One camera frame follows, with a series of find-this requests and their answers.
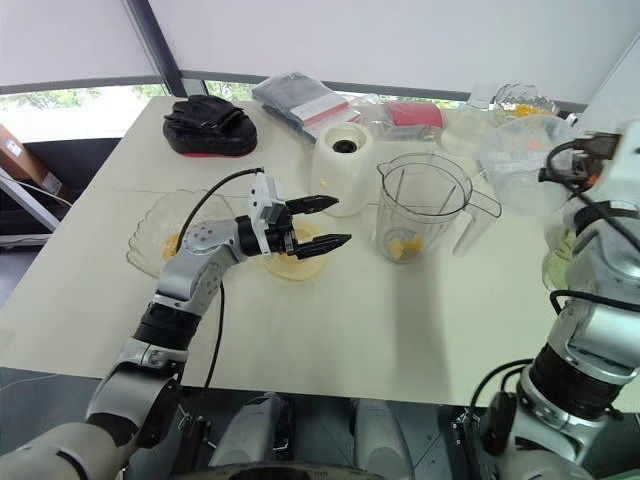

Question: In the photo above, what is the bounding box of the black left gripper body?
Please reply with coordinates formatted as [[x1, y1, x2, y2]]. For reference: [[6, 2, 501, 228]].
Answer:
[[267, 199, 301, 259]]

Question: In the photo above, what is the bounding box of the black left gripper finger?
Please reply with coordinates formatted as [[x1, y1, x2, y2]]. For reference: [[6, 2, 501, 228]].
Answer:
[[294, 232, 353, 260], [285, 195, 340, 217]]

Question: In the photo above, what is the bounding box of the glass bowl with orange contents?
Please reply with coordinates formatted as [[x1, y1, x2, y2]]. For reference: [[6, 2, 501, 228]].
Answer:
[[492, 82, 559, 119]]

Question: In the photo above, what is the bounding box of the cream white blender base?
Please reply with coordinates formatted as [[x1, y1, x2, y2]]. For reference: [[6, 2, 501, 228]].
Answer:
[[311, 123, 377, 219]]

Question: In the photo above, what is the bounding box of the clear plastic blender jug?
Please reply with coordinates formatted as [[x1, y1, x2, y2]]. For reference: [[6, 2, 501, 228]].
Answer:
[[375, 152, 503, 264]]

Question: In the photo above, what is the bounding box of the grey packaged cloth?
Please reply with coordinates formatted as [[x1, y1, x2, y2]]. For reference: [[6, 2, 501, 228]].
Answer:
[[251, 72, 362, 145]]

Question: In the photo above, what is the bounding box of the black padded mitt red edge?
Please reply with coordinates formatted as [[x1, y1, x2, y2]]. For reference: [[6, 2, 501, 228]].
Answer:
[[162, 94, 260, 159]]

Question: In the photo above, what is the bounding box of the clear scalloped glass bowl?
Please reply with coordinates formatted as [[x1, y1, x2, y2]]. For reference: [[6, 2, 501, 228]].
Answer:
[[125, 188, 236, 279]]

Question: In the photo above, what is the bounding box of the red item in clear bag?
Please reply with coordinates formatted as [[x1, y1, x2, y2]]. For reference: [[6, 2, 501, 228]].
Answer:
[[382, 102, 446, 142]]

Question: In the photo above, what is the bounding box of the clear glass conical flask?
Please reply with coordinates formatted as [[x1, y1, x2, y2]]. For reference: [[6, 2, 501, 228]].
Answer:
[[439, 110, 494, 156]]

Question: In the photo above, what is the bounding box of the grey rounded robot leg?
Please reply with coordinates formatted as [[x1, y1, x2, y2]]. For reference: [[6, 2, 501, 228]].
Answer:
[[209, 392, 296, 474], [352, 399, 416, 476]]

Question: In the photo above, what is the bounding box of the clear plastic bags pile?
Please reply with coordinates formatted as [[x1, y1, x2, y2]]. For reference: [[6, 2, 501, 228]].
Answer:
[[478, 113, 579, 217]]

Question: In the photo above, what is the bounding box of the green cloth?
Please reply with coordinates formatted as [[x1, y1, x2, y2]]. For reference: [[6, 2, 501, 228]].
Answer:
[[542, 222, 581, 291]]

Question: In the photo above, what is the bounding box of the brown cardboard box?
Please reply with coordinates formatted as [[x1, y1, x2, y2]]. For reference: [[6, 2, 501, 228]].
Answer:
[[0, 122, 64, 201]]

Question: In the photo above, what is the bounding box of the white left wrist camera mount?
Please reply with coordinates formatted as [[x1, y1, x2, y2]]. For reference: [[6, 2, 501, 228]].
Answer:
[[246, 174, 290, 259]]

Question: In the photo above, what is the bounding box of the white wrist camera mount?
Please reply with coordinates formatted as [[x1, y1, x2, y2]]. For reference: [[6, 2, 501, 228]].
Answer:
[[612, 122, 640, 174], [246, 174, 290, 259]]

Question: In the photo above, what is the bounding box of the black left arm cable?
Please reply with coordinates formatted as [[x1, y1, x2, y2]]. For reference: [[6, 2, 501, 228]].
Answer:
[[178, 167, 265, 401]]

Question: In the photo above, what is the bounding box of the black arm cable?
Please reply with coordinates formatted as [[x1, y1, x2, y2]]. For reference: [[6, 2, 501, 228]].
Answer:
[[178, 167, 265, 401], [538, 132, 640, 241]]

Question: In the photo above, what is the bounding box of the dark grey window frame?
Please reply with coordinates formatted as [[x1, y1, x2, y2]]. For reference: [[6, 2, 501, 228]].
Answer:
[[0, 0, 589, 114]]

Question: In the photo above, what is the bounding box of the grey metal frame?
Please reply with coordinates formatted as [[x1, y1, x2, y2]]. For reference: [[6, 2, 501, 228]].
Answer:
[[0, 169, 61, 234]]

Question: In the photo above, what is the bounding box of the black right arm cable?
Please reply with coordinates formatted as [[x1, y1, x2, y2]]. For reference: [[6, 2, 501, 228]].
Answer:
[[538, 132, 640, 241]]

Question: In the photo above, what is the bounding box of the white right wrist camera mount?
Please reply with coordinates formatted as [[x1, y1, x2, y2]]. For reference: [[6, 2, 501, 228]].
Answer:
[[612, 122, 640, 174]]

